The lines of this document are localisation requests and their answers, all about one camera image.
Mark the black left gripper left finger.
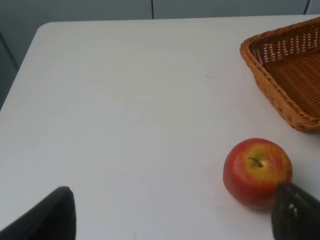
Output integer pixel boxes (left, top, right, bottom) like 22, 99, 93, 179
0, 186, 77, 240

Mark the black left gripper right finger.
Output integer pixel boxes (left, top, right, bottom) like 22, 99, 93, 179
271, 182, 320, 240

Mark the brown wicker basket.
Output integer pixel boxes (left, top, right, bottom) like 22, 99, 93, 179
239, 17, 320, 132

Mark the red yellow apple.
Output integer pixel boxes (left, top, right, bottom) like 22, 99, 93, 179
222, 138, 293, 210

